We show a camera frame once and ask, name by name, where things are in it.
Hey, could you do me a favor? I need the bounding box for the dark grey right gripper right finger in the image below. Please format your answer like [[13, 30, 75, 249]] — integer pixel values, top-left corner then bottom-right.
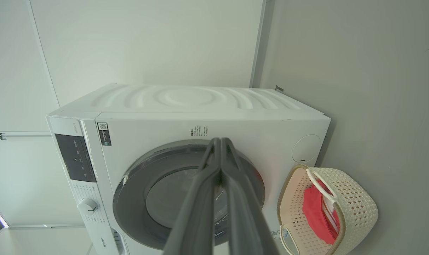
[[220, 137, 280, 255]]

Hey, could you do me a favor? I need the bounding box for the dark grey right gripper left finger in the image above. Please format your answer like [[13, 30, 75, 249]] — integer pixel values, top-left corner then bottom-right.
[[163, 137, 222, 255]]

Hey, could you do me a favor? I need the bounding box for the round dark glass washer door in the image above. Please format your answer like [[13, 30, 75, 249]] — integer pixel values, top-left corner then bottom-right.
[[113, 139, 265, 250]]

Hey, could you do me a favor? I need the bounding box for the red white-striped garment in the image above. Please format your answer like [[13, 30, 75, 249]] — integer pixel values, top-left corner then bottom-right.
[[302, 179, 341, 245]]

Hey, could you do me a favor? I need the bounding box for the white front-loading washing machine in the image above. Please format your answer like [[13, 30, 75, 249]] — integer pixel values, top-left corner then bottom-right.
[[46, 83, 331, 255]]

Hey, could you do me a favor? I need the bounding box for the cream perforated laundry basket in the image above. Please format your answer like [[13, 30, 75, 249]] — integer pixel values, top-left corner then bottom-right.
[[277, 165, 379, 255]]

